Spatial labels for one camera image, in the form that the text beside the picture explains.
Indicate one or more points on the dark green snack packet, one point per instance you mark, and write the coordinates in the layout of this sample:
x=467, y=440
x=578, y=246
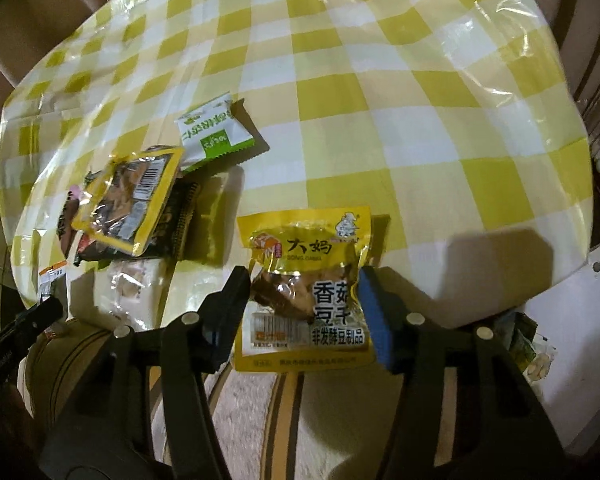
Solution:
x=522, y=332

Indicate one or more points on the green white snack packet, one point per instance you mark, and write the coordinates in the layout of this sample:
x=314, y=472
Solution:
x=215, y=135

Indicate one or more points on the large black snack packet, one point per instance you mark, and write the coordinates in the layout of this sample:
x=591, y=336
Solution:
x=175, y=220

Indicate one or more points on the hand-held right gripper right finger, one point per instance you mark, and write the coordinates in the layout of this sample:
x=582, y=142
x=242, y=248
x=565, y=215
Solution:
x=380, y=320

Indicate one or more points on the yellow white checkered tablecloth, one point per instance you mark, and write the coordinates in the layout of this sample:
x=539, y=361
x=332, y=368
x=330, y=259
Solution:
x=355, y=85

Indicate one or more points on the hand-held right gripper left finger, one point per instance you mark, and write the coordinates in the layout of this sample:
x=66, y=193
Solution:
x=230, y=305

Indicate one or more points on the dark brown snack packet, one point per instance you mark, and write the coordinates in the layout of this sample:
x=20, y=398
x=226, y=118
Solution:
x=67, y=220

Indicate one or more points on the white packet round window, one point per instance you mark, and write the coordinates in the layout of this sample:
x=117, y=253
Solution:
x=130, y=290

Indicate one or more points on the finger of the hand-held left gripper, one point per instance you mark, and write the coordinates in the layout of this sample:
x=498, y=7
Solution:
x=40, y=315

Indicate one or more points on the white purple paper bag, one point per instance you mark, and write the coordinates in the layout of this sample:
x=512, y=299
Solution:
x=570, y=320

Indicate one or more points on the yellow packet brown snack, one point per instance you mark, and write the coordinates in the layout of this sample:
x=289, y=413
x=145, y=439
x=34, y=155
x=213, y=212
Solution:
x=125, y=200
x=300, y=245

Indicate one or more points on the small packet orange label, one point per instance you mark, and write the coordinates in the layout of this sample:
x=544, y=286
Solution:
x=52, y=277

